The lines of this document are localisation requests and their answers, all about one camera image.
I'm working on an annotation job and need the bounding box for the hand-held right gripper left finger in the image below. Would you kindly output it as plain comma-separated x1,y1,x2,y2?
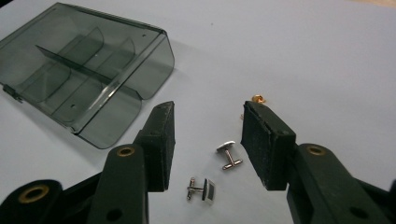
87,101,176,224

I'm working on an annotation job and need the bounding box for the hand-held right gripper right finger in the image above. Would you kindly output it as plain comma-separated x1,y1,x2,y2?
241,101,393,224

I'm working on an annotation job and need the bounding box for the silver cufflink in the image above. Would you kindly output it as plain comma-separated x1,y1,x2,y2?
216,140,244,171
186,176,216,205

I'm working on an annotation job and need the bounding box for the clear grey compartment box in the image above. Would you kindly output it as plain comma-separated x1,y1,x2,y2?
0,2,176,149

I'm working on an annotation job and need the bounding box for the small brass screw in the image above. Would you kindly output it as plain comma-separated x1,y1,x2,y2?
251,93,267,105

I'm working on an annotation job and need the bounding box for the white table sheet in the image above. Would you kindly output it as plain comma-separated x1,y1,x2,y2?
0,0,396,224

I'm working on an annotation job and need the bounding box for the wooden table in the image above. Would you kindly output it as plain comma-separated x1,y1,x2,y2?
345,0,396,8

